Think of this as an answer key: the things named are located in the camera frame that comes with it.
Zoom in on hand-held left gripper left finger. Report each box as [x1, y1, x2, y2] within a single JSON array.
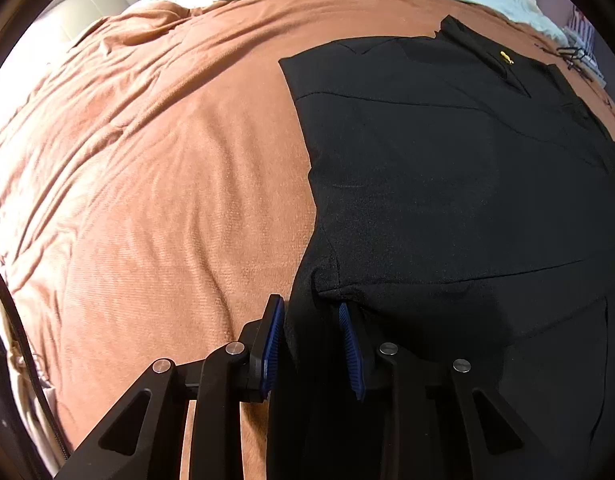
[[54, 294, 286, 480]]

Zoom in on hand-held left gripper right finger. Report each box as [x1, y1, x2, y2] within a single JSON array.
[[338, 302, 555, 480]]

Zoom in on black garment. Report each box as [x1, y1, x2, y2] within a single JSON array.
[[264, 15, 615, 480]]

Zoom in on black clothes hanger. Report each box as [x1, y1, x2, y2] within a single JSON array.
[[555, 45, 607, 82]]

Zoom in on orange-brown blanket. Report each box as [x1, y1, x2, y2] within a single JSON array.
[[0, 0, 615, 480]]

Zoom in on beige padded headboard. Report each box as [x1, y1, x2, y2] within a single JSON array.
[[31, 0, 144, 58]]

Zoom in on striped box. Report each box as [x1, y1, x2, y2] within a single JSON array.
[[562, 5, 609, 86]]

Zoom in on black cable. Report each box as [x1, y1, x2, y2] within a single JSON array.
[[0, 255, 72, 461]]

